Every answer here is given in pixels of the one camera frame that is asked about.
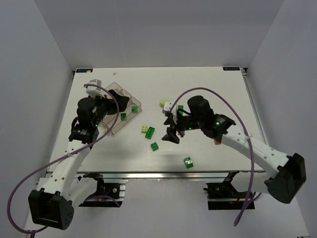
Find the small green lego brick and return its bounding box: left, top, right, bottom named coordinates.
left=131, top=106, right=138, bottom=113

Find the green lego with printed face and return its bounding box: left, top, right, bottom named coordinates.
left=120, top=113, right=127, bottom=120

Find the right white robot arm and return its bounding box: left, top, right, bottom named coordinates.
left=162, top=96, right=307, bottom=204

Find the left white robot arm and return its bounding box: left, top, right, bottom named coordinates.
left=28, top=89, right=129, bottom=230

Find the clear compartment organizer tray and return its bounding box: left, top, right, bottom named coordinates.
left=99, top=82, right=142, bottom=135

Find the green 2x2 lego brick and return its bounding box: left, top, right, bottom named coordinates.
left=150, top=142, right=159, bottom=151

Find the light yellow-green curved lego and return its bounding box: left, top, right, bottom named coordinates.
left=159, top=99, right=168, bottom=108

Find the upturned green 2x4 lego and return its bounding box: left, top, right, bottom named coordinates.
left=145, top=127, right=155, bottom=139

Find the light yellow 2x2 lego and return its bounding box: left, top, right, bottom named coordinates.
left=141, top=126, right=149, bottom=134

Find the green lego with eyes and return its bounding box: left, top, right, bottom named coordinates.
left=183, top=157, right=194, bottom=169

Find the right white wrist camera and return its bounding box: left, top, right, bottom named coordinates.
left=162, top=101, right=177, bottom=116

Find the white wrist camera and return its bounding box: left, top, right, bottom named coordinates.
left=162, top=101, right=177, bottom=116
left=84, top=79, right=105, bottom=98

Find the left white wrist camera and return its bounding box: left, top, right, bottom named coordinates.
left=84, top=79, right=105, bottom=98

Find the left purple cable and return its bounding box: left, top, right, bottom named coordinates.
left=6, top=84, right=119, bottom=234

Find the purple cable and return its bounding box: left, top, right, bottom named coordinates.
left=169, top=87, right=261, bottom=227
left=6, top=84, right=119, bottom=234

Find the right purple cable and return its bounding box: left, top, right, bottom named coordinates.
left=169, top=87, right=261, bottom=227

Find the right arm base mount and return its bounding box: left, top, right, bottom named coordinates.
left=204, top=171, right=251, bottom=210

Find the aluminium table edge rail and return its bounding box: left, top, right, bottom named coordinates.
left=241, top=68, right=282, bottom=179

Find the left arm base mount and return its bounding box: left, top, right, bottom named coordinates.
left=77, top=173, right=125, bottom=208

